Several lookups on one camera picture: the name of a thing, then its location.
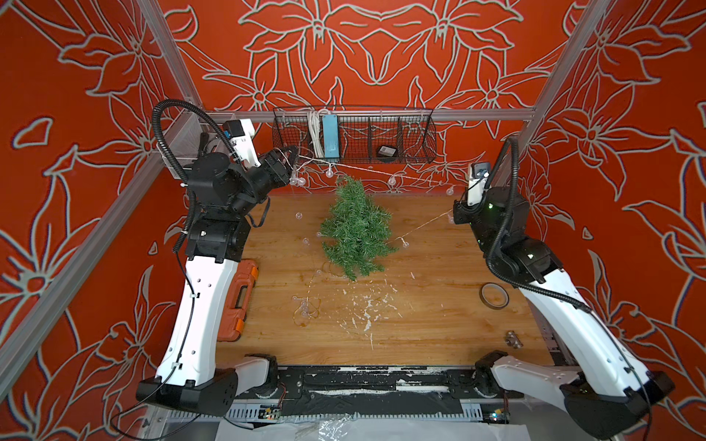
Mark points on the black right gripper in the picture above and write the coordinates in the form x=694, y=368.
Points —
x=460, y=215

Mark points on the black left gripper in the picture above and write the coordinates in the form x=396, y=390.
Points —
x=280, y=173

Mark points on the clear bulb string lights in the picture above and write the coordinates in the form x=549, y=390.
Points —
x=358, y=315

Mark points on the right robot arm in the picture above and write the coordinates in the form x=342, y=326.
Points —
x=608, y=390

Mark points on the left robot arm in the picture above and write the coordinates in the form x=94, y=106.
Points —
x=223, y=188

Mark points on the small green christmas tree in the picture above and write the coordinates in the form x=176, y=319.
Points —
x=357, y=233

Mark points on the teal box in basket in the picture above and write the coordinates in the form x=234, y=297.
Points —
x=331, y=137

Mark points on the dark tape roll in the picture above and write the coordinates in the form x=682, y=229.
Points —
x=494, y=296

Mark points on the small black device in basket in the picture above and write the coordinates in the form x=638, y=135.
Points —
x=386, y=152

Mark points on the orange plastic tool case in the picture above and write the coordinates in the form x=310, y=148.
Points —
x=238, y=297

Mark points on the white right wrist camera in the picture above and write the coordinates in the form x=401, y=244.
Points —
x=478, y=174

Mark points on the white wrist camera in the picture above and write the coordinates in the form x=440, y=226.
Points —
x=240, y=134
x=478, y=174

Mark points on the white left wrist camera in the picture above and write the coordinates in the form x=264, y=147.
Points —
x=240, y=134

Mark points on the black wire wall basket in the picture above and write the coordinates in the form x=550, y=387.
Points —
x=362, y=130

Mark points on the clear acrylic wall bin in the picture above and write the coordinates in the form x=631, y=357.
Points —
x=183, y=138

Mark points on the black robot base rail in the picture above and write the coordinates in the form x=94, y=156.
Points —
x=311, y=393

